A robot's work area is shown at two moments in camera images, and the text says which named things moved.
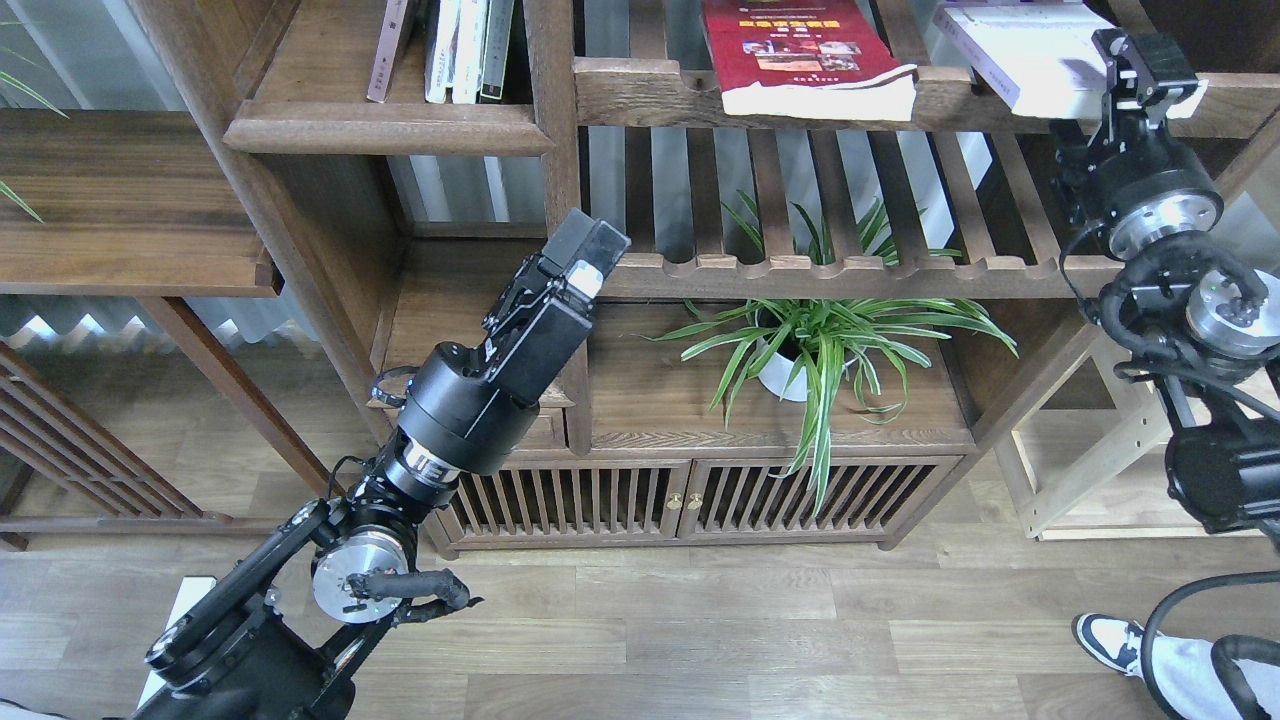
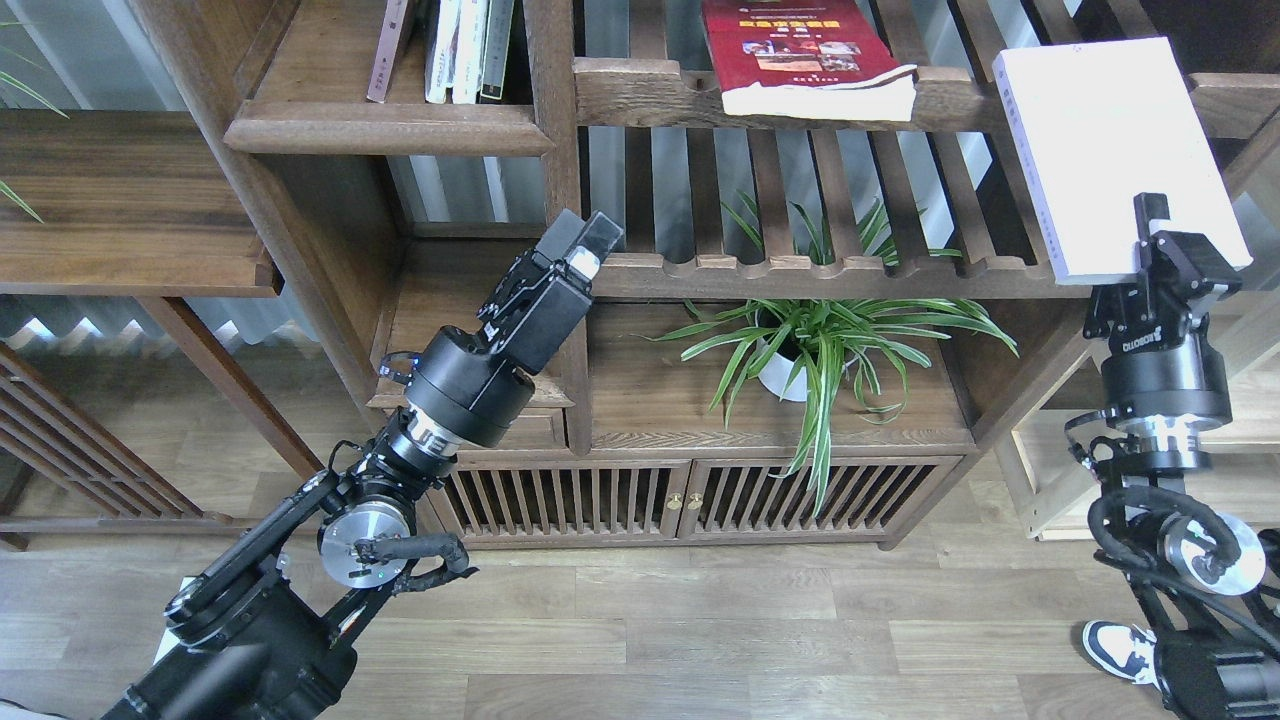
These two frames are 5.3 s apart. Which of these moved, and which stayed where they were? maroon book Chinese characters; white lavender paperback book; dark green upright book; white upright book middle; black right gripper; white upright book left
Moved: black right gripper; white lavender paperback book
Stayed: white upright book left; white upright book middle; dark green upright book; maroon book Chinese characters
